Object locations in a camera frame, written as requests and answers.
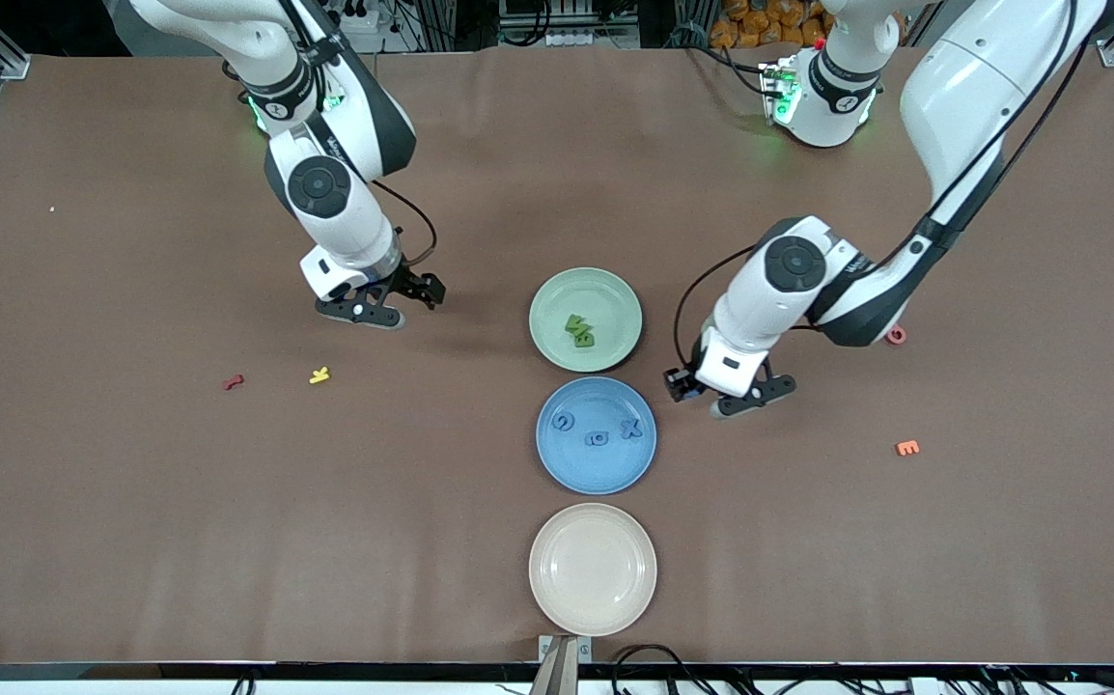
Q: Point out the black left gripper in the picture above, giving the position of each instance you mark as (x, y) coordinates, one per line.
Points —
(681, 383)

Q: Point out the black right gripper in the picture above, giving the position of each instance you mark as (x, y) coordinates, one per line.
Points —
(409, 284)

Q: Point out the green plate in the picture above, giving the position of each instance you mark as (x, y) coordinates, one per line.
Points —
(605, 299)

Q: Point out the blue foam letter X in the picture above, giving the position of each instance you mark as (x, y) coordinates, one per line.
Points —
(630, 428)

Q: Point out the blue foam digit six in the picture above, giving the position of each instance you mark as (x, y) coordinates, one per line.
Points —
(603, 443)

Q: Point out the blue plate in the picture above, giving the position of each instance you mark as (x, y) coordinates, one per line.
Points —
(596, 473)

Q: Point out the blue foam letter G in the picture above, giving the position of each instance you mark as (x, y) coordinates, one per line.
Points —
(558, 423)

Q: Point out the orange bags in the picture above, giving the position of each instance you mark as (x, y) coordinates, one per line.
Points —
(769, 19)

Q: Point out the metal table edge bracket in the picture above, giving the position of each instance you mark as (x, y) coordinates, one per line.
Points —
(547, 645)

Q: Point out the green foam letter B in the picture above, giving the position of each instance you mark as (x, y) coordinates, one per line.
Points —
(585, 341)

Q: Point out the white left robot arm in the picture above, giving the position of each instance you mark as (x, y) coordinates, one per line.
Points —
(962, 87)

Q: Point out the pink-red foam letter Q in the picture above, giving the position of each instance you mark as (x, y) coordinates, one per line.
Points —
(898, 338)

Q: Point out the beige plate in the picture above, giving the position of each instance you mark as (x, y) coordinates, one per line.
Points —
(593, 569)

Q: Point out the green foam letter N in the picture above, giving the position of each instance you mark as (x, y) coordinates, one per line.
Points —
(573, 322)

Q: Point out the orange foam letter E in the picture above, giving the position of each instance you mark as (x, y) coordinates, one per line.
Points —
(901, 448)

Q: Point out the white power strip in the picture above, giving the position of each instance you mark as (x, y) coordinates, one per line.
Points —
(576, 39)
(359, 14)

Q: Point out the yellow foam letter K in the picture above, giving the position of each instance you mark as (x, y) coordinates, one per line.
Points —
(319, 376)

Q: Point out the metal camera mount bar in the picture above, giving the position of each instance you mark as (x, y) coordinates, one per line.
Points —
(557, 676)

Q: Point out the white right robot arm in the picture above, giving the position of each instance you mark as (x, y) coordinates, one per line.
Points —
(354, 222)

